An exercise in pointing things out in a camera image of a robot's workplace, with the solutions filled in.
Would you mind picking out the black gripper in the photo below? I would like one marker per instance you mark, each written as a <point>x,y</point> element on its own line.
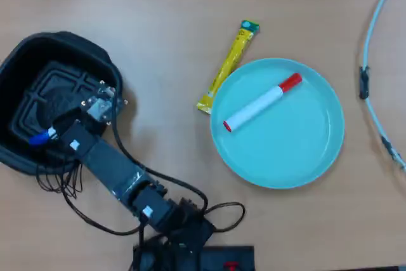
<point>79,139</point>

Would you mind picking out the blue capped white marker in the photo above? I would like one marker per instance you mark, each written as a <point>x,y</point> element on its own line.
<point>39,139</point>

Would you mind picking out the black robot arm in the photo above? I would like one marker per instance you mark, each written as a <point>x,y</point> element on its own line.
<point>111,163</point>

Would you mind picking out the black plastic bowl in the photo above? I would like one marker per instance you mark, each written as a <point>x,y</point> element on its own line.
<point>35,71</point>

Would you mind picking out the yellow stick sachet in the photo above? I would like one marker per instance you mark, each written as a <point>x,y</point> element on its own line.
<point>236,52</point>

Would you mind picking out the red capped white marker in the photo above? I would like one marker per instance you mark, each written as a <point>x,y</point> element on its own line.
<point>257,106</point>

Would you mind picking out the red clamp knob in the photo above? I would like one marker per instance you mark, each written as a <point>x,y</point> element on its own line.
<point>231,266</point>

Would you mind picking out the teal round plate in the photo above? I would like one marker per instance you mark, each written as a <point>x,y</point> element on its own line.
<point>295,156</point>

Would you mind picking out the black tape wrap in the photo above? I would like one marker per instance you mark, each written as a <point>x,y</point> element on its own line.
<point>389,148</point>

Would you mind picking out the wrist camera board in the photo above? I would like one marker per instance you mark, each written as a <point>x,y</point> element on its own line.
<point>101,104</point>

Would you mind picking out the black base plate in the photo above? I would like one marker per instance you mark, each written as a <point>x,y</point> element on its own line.
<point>228,255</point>

